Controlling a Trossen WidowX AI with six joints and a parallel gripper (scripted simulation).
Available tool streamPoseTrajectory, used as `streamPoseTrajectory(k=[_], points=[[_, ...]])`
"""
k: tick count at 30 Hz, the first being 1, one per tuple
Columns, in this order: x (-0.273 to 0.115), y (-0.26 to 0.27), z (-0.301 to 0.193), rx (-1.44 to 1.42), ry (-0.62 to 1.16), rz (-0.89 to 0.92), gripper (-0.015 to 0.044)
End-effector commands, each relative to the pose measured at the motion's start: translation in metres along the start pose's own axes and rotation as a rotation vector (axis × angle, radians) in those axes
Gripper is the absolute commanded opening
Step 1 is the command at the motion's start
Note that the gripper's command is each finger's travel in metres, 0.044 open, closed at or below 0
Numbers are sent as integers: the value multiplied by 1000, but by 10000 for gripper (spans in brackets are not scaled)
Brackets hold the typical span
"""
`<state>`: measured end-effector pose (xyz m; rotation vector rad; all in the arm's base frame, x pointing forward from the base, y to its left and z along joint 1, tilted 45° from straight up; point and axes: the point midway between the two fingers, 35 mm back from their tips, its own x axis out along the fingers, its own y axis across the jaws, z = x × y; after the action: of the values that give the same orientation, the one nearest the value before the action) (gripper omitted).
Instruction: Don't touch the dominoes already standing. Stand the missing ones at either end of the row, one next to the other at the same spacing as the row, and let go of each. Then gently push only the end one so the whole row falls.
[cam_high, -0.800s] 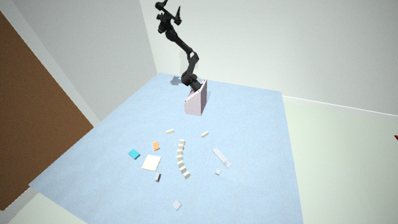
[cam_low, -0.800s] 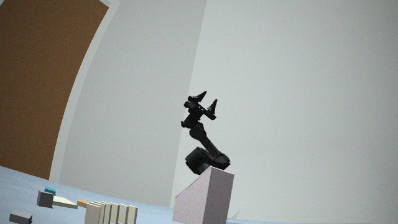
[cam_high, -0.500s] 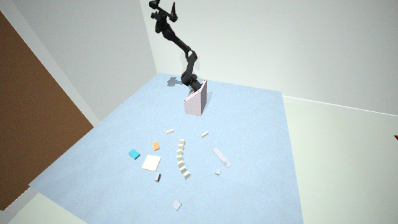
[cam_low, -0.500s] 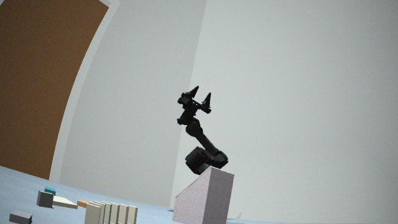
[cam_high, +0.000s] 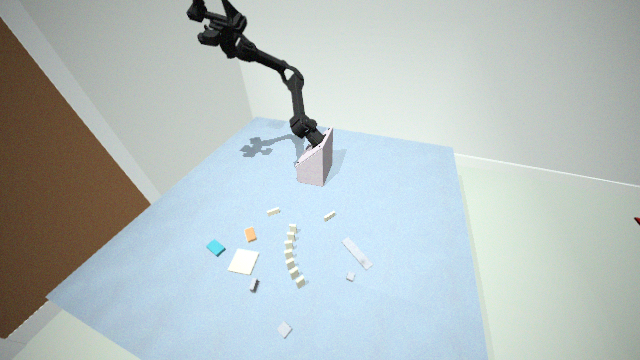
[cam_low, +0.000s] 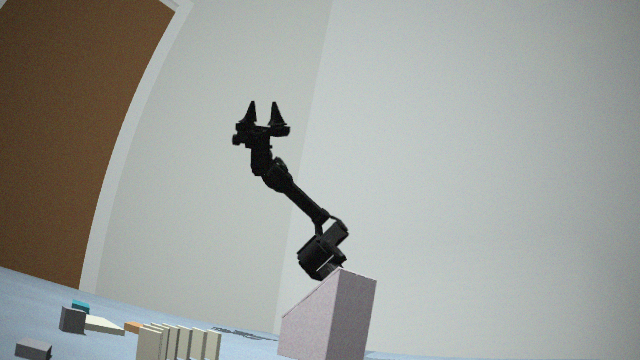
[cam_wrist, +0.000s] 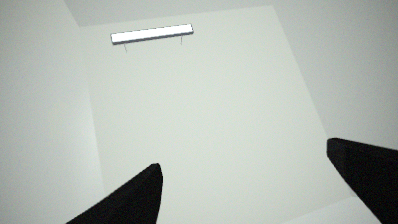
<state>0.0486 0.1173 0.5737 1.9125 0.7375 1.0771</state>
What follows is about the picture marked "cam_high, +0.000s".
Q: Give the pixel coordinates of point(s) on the light blue rectangular block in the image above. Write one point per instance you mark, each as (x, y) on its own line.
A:
(215, 247)

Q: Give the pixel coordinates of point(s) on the orange rectangular block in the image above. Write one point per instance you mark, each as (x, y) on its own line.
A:
(250, 236)

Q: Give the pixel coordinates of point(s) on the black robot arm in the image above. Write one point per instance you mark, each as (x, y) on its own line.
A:
(246, 51)

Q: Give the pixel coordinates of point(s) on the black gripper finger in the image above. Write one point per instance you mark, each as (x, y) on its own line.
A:
(197, 6)
(232, 14)

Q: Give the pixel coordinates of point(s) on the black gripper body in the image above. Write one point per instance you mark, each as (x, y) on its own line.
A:
(219, 21)

